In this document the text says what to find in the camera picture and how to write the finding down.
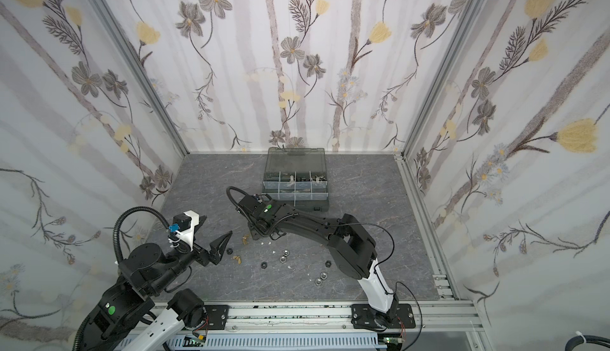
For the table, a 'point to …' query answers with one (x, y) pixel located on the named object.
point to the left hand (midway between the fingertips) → (214, 221)
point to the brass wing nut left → (239, 260)
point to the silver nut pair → (323, 275)
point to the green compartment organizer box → (297, 178)
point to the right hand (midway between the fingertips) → (254, 222)
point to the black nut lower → (264, 265)
